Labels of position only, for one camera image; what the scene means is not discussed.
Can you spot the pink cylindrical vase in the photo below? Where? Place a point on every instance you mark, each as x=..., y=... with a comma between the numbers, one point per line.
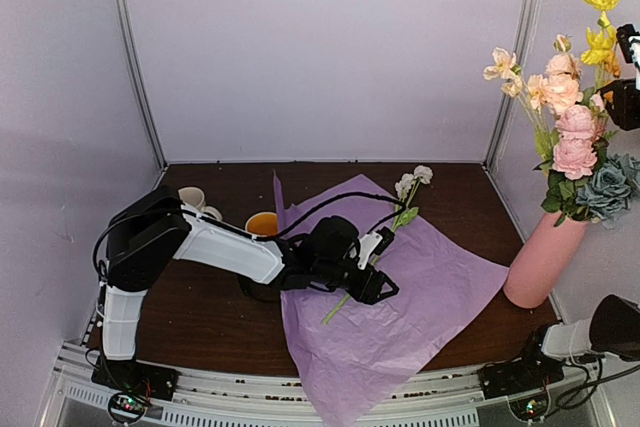
x=542, y=259

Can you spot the peach poppy flower stem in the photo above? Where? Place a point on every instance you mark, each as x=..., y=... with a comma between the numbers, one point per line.
x=530, y=91

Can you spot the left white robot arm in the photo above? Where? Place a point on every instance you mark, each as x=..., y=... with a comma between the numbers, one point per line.
x=140, y=241

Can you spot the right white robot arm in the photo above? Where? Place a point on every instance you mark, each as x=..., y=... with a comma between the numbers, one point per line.
x=612, y=329

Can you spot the yellow flower stem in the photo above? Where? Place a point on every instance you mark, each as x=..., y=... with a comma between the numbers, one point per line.
x=601, y=45

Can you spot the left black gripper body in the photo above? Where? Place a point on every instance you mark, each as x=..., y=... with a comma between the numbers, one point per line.
x=328, y=275

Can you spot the white mug yellow inside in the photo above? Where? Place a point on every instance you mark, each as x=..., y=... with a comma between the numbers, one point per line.
x=262, y=224

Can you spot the white mug floral print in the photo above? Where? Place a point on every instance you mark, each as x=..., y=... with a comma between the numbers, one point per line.
x=195, y=197

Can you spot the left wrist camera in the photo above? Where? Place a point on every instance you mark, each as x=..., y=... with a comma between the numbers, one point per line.
x=373, y=244

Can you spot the left aluminium frame post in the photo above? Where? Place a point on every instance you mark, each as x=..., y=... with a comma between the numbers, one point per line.
x=137, y=83

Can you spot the white flower stem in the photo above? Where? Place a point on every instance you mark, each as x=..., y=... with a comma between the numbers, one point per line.
x=406, y=189

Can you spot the peach pink rose stem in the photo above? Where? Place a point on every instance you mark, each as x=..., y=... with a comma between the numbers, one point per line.
x=561, y=87

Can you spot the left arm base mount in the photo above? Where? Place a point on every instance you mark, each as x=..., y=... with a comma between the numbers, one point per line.
x=137, y=393

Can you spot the front aluminium rail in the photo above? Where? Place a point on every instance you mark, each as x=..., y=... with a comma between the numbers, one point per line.
x=194, y=397

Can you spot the purple tissue paper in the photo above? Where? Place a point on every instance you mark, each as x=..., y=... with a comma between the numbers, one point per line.
x=349, y=364

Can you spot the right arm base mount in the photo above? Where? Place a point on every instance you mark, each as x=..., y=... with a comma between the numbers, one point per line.
x=526, y=387

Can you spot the pink carnation flower stem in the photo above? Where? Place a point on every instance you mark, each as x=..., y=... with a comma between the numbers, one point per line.
x=576, y=150

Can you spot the blue hydrangea flower stem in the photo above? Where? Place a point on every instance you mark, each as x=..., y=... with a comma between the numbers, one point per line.
x=611, y=190

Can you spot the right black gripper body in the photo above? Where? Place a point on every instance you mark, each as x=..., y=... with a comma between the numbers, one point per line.
x=630, y=116

